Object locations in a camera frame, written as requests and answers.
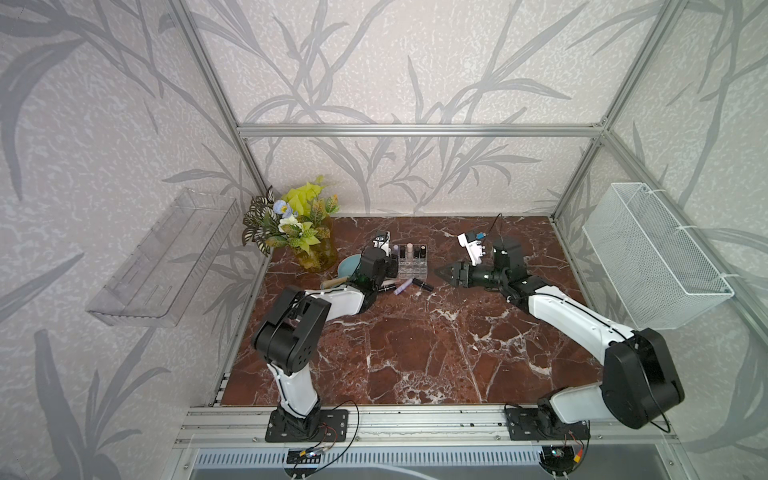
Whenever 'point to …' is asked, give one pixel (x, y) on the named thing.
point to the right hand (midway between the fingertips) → (441, 269)
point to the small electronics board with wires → (302, 456)
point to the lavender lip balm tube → (396, 255)
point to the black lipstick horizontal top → (387, 288)
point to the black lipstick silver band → (422, 284)
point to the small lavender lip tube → (403, 286)
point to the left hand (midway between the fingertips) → (392, 250)
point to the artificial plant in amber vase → (299, 220)
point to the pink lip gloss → (410, 254)
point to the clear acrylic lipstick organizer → (412, 261)
